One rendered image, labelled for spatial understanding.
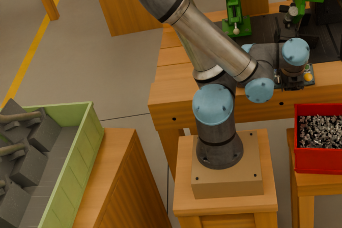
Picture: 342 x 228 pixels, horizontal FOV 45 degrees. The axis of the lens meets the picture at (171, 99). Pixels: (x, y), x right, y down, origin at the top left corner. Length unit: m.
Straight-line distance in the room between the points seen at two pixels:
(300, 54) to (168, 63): 0.79
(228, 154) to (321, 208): 1.13
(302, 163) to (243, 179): 0.23
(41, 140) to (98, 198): 0.34
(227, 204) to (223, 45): 0.51
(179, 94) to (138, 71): 1.82
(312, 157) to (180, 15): 0.63
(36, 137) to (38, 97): 1.94
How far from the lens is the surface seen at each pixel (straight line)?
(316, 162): 1.39
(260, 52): 1.21
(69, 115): 1.72
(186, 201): 1.33
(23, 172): 1.57
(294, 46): 1.21
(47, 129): 1.71
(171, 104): 1.61
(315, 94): 1.61
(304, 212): 1.53
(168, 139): 1.76
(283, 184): 2.40
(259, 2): 2.05
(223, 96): 1.19
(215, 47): 1.06
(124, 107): 3.10
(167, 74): 1.78
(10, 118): 1.63
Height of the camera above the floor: 1.92
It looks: 39 degrees down
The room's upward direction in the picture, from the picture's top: 16 degrees counter-clockwise
